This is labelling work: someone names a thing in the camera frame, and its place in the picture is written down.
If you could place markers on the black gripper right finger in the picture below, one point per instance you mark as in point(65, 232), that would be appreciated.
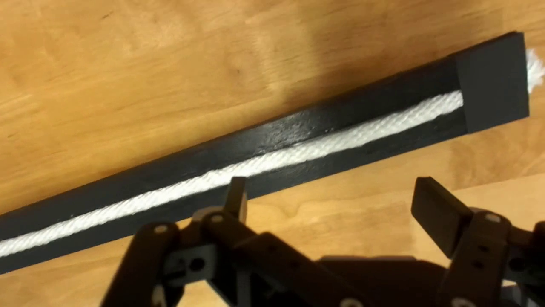
point(482, 256)

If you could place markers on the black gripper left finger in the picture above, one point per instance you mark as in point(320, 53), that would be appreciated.
point(170, 266)

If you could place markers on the long black grooved rail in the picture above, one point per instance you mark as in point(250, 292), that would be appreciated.
point(494, 85)

